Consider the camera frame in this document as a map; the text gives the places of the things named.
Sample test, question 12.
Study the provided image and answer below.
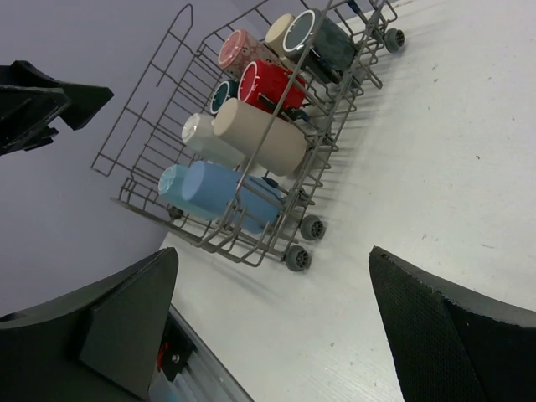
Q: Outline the cream ribbed cup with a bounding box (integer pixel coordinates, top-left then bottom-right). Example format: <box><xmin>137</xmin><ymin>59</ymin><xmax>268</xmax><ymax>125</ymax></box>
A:
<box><xmin>265</xmin><ymin>13</ymin><xmax>295</xmax><ymax>57</ymax></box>

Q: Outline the light blue cup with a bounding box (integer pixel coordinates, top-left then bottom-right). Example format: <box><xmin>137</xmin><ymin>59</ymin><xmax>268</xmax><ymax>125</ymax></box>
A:
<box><xmin>158</xmin><ymin>164</ymin><xmax>188</xmax><ymax>209</ymax></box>

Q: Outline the dark grey mug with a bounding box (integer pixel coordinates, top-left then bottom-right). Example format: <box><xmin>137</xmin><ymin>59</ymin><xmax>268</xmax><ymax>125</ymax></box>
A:
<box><xmin>282</xmin><ymin>8</ymin><xmax>358</xmax><ymax>84</ymax></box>

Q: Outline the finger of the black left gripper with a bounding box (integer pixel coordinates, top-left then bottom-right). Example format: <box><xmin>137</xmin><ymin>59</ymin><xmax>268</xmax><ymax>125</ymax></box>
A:
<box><xmin>1</xmin><ymin>60</ymin><xmax>114</xmax><ymax>155</ymax></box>

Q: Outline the red mug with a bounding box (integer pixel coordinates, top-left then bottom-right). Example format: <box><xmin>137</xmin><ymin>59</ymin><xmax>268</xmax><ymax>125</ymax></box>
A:
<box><xmin>238</xmin><ymin>59</ymin><xmax>308</xmax><ymax>121</ymax></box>

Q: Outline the white faceted mug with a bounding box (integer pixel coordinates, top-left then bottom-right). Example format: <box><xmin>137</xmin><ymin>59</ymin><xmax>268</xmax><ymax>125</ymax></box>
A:
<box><xmin>182</xmin><ymin>113</ymin><xmax>245</xmax><ymax>168</ymax></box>

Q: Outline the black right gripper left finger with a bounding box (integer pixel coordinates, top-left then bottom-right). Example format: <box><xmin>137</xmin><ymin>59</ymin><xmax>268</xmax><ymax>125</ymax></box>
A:
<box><xmin>1</xmin><ymin>248</ymin><xmax>178</xmax><ymax>401</ymax></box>

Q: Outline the dark green mug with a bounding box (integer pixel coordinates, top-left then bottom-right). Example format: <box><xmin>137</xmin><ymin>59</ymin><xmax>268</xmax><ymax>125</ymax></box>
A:
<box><xmin>209</xmin><ymin>80</ymin><xmax>239</xmax><ymax>116</ymax></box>

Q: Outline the grey wire dish rack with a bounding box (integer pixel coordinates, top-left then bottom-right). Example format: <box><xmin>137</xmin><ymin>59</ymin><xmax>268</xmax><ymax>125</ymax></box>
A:
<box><xmin>91</xmin><ymin>1</ymin><xmax>405</xmax><ymax>271</ymax></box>

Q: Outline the pink patterned mug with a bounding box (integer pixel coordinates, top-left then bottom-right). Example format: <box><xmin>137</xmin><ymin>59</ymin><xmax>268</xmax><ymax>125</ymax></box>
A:
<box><xmin>218</xmin><ymin>29</ymin><xmax>280</xmax><ymax>74</ymax></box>

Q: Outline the blue tumbler cup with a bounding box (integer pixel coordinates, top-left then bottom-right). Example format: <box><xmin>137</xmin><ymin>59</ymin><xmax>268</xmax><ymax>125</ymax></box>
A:
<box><xmin>182</xmin><ymin>161</ymin><xmax>279</xmax><ymax>234</ymax></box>

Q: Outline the aluminium mounting rail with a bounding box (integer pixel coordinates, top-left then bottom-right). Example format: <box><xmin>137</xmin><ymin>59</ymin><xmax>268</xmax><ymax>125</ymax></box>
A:
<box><xmin>147</xmin><ymin>307</ymin><xmax>252</xmax><ymax>402</ymax></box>

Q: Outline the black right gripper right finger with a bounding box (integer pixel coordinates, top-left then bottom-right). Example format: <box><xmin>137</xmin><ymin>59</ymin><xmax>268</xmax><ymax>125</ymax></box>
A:
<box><xmin>368</xmin><ymin>246</ymin><xmax>535</xmax><ymax>401</ymax></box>

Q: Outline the tall beige cup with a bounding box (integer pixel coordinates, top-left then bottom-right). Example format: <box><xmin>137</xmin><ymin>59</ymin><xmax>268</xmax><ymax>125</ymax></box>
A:
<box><xmin>213</xmin><ymin>98</ymin><xmax>308</xmax><ymax>177</ymax></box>

